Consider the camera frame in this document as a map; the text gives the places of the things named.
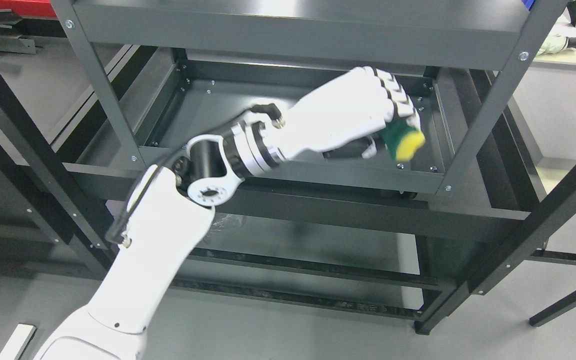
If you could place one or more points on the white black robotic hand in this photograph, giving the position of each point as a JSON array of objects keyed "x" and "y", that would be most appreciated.
[{"x": 357, "y": 104}]

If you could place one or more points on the grey metal shelf unit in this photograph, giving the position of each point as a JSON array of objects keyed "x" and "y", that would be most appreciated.
[{"x": 425, "y": 85}]

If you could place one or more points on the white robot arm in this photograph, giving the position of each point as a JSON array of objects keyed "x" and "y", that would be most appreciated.
[{"x": 170, "y": 209}]

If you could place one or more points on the green yellow sponge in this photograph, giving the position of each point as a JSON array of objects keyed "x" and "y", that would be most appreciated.
[{"x": 402, "y": 141}]

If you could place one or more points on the black metal shelving rack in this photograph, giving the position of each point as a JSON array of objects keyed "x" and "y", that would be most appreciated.
[{"x": 60, "y": 164}]

